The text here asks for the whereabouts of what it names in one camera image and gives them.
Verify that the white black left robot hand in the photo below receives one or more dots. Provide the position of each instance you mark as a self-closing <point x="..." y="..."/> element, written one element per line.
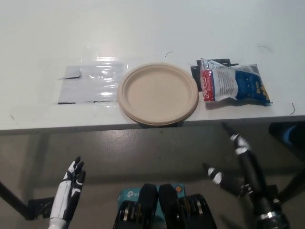
<point x="65" y="190"/>

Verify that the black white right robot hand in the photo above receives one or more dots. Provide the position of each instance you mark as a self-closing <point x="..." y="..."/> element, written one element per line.
<point x="252" y="171"/>

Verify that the small sunflower seed bag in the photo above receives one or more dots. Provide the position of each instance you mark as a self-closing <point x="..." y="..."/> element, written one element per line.
<point x="226" y="83"/>

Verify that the black ribbed robot torso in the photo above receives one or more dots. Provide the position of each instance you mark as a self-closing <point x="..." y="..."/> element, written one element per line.
<point x="169" y="205"/>

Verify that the beige paper plate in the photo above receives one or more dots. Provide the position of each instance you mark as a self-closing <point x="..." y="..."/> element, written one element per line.
<point x="153" y="123"/>
<point x="157" y="91"/>

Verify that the black floor tape patch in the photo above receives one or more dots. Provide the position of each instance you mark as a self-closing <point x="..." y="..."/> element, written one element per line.
<point x="43" y="207"/>
<point x="273" y="193"/>

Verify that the black and blue chair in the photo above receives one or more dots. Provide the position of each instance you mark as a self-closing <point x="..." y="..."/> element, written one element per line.
<point x="289" y="134"/>

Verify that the teal tp-link box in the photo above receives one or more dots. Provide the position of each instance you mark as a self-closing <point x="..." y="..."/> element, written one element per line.
<point x="128" y="193"/>

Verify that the clear plastic taped sheet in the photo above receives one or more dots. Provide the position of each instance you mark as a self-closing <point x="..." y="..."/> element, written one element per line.
<point x="95" y="83"/>

